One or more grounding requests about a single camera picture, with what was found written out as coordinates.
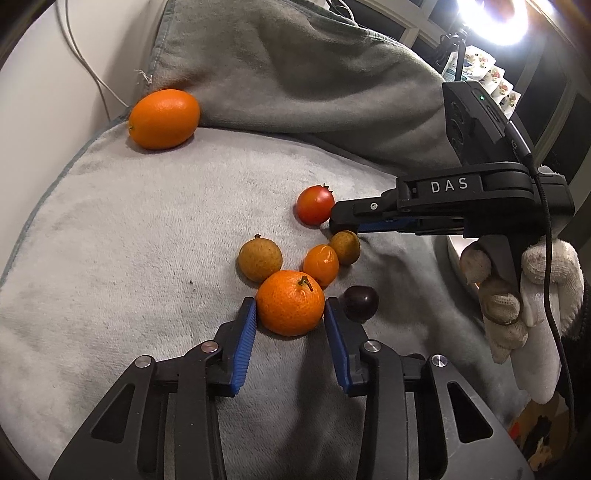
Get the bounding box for bright ring lamp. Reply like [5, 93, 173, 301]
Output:
[456, 0, 544, 47]

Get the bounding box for right white gloved hand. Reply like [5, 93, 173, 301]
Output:
[459, 240, 586, 404]

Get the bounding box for mandarin with stem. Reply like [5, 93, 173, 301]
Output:
[256, 270, 325, 337]

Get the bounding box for large orange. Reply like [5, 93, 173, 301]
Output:
[127, 89, 200, 150]

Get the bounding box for small orange kumquat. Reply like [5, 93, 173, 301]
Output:
[303, 245, 339, 288]

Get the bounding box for red cherry tomato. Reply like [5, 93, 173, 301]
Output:
[295, 185, 335, 226]

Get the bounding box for black tripod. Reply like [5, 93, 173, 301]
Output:
[432, 27, 468, 81]

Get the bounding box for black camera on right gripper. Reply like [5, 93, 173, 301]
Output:
[443, 81, 516, 165]

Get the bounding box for floral tissue packs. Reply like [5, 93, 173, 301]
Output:
[460, 45, 521, 119]

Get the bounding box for floral white plate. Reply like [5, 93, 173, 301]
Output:
[447, 235, 478, 300]

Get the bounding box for white cable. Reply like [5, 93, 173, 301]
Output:
[54, 0, 130, 122]

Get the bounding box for brown longan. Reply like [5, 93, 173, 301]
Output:
[238, 234, 283, 283]
[329, 230, 361, 266]

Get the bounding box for grey fleece blanket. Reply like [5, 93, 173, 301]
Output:
[0, 0, 532, 480]

